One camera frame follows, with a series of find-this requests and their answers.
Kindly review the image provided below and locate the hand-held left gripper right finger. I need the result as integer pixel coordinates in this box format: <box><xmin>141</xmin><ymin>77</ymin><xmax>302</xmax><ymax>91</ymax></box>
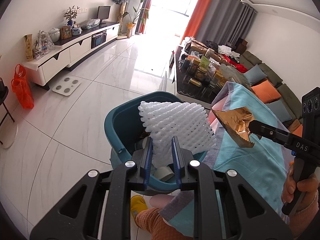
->
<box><xmin>171</xmin><ymin>136</ymin><xmax>293</xmax><ymax>240</ymax></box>

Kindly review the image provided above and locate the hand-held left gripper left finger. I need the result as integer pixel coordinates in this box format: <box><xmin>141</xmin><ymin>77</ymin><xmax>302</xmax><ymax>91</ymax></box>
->
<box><xmin>29</xmin><ymin>137</ymin><xmax>153</xmax><ymax>240</ymax></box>

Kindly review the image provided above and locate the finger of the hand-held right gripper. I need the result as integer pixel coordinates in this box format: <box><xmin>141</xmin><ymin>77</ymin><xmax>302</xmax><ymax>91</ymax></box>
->
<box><xmin>246</xmin><ymin>129</ymin><xmax>288</xmax><ymax>146</ymax></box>
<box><xmin>249</xmin><ymin>119</ymin><xmax>292</xmax><ymax>137</ymax></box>

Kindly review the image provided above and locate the gold foil snack wrapper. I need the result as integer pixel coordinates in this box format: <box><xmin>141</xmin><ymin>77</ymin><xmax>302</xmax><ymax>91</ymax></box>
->
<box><xmin>211</xmin><ymin>106</ymin><xmax>256</xmax><ymax>149</ymax></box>

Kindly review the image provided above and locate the white foam fruit net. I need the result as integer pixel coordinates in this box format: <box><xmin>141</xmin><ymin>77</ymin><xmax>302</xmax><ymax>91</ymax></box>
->
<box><xmin>138</xmin><ymin>101</ymin><xmax>217</xmax><ymax>168</ymax></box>

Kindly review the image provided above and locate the teal plastic bin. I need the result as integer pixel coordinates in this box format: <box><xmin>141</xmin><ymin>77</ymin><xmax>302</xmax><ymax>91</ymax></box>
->
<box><xmin>104</xmin><ymin>91</ymin><xmax>213</xmax><ymax>197</ymax></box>

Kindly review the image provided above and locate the person's right forearm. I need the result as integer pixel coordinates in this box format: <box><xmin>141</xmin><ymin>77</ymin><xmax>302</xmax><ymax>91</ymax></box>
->
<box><xmin>287</xmin><ymin>197</ymin><xmax>320</xmax><ymax>238</ymax></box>

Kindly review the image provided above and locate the person's right hand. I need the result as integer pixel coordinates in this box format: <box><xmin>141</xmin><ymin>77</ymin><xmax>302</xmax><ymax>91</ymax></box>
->
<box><xmin>281</xmin><ymin>164</ymin><xmax>320</xmax><ymax>205</ymax></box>

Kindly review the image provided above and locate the grey paper cup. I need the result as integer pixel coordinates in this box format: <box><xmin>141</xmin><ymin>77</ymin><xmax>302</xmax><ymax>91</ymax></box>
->
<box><xmin>153</xmin><ymin>166</ymin><xmax>176</xmax><ymax>181</ymax></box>

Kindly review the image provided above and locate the orange cushion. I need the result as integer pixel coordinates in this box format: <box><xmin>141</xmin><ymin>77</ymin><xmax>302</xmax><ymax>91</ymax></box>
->
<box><xmin>251</xmin><ymin>80</ymin><xmax>282</xmax><ymax>103</ymax></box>
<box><xmin>291</xmin><ymin>124</ymin><xmax>304</xmax><ymax>138</ymax></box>

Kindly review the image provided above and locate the blue-grey cushion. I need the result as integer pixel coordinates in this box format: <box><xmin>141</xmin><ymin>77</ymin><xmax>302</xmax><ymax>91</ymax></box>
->
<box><xmin>243</xmin><ymin>64</ymin><xmax>266</xmax><ymax>86</ymax></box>
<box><xmin>271</xmin><ymin>100</ymin><xmax>293</xmax><ymax>123</ymax></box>

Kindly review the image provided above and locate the green sofa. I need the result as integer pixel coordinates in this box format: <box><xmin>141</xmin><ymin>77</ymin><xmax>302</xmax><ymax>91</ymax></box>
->
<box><xmin>235</xmin><ymin>50</ymin><xmax>308</xmax><ymax>131</ymax></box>

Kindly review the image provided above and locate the teal and grey tablecloth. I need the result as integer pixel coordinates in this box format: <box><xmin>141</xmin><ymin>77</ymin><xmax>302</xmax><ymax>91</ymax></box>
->
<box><xmin>157</xmin><ymin>81</ymin><xmax>294</xmax><ymax>237</ymax></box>

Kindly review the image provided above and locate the yellow slipper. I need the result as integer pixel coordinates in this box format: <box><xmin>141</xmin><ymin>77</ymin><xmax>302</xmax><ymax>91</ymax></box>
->
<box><xmin>130</xmin><ymin>195</ymin><xmax>148</xmax><ymax>217</ymax></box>

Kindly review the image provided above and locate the black coffee table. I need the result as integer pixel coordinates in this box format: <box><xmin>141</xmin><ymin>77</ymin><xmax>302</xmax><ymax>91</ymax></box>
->
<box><xmin>175</xmin><ymin>36</ymin><xmax>248</xmax><ymax>105</ymax></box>

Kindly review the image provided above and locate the pile of white clothes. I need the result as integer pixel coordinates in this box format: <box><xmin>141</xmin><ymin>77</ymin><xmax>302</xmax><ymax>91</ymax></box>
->
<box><xmin>217</xmin><ymin>44</ymin><xmax>241</xmax><ymax>61</ymax></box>

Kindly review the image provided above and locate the cluster of glass jars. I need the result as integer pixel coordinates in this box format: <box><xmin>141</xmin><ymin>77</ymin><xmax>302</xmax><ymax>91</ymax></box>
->
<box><xmin>180</xmin><ymin>52</ymin><xmax>226</xmax><ymax>91</ymax></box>

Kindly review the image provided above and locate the white bathroom scale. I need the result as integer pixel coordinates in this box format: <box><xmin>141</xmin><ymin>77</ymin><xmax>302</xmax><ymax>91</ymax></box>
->
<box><xmin>52</xmin><ymin>75</ymin><xmax>85</xmax><ymax>96</ymax></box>

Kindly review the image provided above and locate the wide grey curtain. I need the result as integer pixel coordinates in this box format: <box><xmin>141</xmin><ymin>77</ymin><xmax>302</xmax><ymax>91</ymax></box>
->
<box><xmin>195</xmin><ymin>0</ymin><xmax>258</xmax><ymax>48</ymax></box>

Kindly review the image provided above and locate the black built-in appliance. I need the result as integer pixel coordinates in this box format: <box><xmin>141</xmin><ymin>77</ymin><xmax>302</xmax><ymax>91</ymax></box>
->
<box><xmin>91</xmin><ymin>31</ymin><xmax>108</xmax><ymax>48</ymax></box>

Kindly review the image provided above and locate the white TV cabinet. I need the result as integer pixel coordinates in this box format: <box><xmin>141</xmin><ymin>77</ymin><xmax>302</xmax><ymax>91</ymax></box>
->
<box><xmin>24</xmin><ymin>22</ymin><xmax>121</xmax><ymax>88</ymax></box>

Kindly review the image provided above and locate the narrow grey and orange curtain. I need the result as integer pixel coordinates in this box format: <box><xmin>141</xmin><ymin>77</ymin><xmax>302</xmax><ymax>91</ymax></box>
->
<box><xmin>135</xmin><ymin>0</ymin><xmax>156</xmax><ymax>34</ymax></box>

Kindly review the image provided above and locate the orange plastic bag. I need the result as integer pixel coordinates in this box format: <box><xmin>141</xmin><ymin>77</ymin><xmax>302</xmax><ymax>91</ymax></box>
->
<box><xmin>11</xmin><ymin>64</ymin><xmax>34</xmax><ymax>109</ymax></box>

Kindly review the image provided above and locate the clear plastic bag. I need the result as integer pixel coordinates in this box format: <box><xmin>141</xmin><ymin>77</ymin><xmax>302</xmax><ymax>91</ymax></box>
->
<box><xmin>81</xmin><ymin>19</ymin><xmax>101</xmax><ymax>30</ymax></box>

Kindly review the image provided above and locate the large-leaf potted plant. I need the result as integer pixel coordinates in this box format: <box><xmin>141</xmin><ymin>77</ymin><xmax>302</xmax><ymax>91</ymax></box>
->
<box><xmin>124</xmin><ymin>0</ymin><xmax>151</xmax><ymax>38</ymax></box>

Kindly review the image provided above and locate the black metal stand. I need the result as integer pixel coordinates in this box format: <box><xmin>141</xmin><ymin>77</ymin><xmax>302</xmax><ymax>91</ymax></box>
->
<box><xmin>0</xmin><ymin>77</ymin><xmax>18</xmax><ymax>150</ymax></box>

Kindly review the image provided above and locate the black monitor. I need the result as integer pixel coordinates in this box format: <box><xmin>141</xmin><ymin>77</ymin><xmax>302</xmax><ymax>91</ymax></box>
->
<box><xmin>97</xmin><ymin>6</ymin><xmax>111</xmax><ymax>24</ymax></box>

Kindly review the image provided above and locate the clear plastic wrapped item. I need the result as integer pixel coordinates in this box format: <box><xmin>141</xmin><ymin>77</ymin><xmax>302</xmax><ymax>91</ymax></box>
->
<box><xmin>34</xmin><ymin>30</ymin><xmax>54</xmax><ymax>58</ymax></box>

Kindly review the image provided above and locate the tall patterned box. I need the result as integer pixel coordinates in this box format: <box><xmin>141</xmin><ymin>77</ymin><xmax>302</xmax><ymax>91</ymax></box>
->
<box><xmin>24</xmin><ymin>34</ymin><xmax>34</xmax><ymax>62</ymax></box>

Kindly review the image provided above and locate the twig plant in vase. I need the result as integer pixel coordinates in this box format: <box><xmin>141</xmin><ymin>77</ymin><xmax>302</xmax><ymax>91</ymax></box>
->
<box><xmin>64</xmin><ymin>5</ymin><xmax>80</xmax><ymax>27</ymax></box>

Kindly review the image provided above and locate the picture frame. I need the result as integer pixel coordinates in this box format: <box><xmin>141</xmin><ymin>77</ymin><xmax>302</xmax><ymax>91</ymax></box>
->
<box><xmin>60</xmin><ymin>25</ymin><xmax>73</xmax><ymax>40</ymax></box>

